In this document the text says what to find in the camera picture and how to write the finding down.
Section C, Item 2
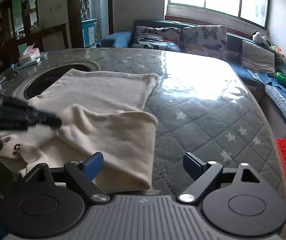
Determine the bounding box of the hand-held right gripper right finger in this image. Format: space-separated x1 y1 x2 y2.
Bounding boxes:
178 152 271 203

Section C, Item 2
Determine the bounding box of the dark wooden shelf cabinet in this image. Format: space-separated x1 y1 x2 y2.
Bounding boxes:
0 0 39 40

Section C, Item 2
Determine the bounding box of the grey pillow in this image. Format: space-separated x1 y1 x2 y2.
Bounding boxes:
241 40 276 78

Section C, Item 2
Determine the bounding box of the pink white tissue pack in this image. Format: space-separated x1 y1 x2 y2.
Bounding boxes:
18 44 40 64

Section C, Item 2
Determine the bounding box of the cream sweatshirt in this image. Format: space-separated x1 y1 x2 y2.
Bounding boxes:
0 69 160 193

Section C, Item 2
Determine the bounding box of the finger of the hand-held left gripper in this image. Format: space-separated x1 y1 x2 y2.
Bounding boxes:
28 107 63 128

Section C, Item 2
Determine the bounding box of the panda plush toy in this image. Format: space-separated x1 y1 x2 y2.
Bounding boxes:
253 31 270 47

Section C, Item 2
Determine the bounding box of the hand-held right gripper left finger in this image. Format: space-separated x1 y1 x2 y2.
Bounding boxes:
23 152 110 203

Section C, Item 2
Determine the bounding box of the orange green plush toy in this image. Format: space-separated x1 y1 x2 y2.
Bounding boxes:
269 44 286 58

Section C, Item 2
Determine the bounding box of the blue blanket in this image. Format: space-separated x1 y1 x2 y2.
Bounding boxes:
247 69 286 133

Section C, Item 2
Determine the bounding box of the butterfly print pillow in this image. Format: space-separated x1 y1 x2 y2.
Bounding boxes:
182 25 228 60
132 26 182 53

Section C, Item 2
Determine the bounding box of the blue cabinet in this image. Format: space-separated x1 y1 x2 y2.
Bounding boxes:
81 18 99 48

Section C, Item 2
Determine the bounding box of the black round induction cooktop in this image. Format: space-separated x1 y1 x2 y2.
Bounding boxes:
11 61 102 100

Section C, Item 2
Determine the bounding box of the grey quilted star table cover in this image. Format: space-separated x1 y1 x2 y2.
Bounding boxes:
0 47 286 200

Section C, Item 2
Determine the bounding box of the white remote control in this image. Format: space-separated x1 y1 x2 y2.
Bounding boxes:
15 57 41 70

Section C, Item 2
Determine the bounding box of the green bowl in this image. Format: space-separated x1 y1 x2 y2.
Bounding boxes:
276 72 286 87

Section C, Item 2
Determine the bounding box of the dark wooden sideboard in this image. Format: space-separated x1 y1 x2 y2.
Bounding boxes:
15 23 67 53

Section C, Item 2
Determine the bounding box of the dark teal sofa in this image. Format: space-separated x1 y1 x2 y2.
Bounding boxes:
97 20 286 133

